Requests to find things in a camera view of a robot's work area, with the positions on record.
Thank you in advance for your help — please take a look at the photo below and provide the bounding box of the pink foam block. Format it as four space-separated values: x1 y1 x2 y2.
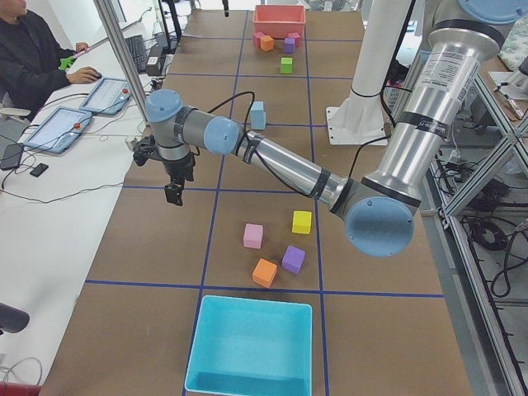
243 223 263 249

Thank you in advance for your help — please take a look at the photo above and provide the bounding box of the teach pendant near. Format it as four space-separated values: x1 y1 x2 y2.
23 106 92 154

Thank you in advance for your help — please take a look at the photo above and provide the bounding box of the pink plastic bin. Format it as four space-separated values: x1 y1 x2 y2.
252 5 306 39

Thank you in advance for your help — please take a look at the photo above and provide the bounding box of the orange foam block left side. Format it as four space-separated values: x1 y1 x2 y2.
252 258 277 288

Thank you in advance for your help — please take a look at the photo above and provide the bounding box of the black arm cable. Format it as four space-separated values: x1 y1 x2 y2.
205 91 314 195

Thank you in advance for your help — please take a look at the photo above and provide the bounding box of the orange foam block right side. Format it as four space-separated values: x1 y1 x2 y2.
260 35 275 52

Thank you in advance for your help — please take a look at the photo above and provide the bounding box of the aluminium frame post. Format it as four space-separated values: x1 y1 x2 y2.
93 0 149 126

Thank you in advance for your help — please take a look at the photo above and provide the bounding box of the person's hand on mouse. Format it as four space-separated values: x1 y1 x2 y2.
66 67 101 84

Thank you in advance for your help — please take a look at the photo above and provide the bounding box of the purple foam block left side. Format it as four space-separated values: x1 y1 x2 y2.
281 245 305 275

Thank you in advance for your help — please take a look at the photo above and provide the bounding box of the purple foam block right side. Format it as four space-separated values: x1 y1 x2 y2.
283 37 296 54

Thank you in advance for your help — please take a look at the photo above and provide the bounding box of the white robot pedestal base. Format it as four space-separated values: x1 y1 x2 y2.
326 0 415 145

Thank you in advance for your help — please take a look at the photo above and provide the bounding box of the black smartphone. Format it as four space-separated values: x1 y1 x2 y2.
30 163 49 177

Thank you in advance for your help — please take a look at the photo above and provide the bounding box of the purple foam block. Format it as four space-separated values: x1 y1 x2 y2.
281 245 305 275
283 37 296 54

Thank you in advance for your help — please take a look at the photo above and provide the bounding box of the orange foam block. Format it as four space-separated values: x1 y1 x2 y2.
252 258 277 288
260 35 275 52

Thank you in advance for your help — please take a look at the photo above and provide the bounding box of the seated person in black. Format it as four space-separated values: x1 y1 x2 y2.
1 1 88 120

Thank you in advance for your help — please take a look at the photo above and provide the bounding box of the black keyboard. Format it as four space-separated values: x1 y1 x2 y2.
125 35 147 73

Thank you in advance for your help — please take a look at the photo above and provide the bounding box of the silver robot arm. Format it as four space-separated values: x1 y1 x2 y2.
127 1 527 257

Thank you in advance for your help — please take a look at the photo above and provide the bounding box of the teach pendant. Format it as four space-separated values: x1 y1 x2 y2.
23 106 92 154
79 77 130 116

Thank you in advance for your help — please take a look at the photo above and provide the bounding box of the teach pendant far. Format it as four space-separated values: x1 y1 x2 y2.
79 77 130 116

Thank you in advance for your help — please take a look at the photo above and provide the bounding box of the yellow foam block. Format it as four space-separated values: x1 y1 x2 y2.
291 210 312 234

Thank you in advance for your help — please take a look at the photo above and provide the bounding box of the cyan plastic bin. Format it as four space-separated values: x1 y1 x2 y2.
185 295 313 395

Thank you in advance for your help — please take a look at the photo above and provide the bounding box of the green foam block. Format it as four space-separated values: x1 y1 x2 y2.
280 57 293 74

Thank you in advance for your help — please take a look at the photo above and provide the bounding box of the light blue block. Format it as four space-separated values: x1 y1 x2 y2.
250 101 266 130

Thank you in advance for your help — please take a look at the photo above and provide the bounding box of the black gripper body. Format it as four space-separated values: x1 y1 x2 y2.
133 138 196 184

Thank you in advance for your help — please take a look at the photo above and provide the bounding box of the magenta foam block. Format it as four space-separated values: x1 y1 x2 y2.
252 31 265 49
287 32 301 46

